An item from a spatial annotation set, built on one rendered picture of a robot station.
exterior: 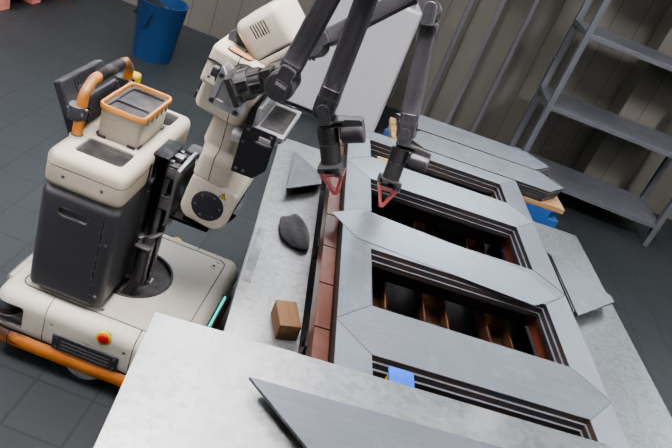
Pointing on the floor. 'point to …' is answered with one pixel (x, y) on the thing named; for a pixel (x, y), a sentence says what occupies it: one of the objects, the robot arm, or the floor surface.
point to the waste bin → (157, 25)
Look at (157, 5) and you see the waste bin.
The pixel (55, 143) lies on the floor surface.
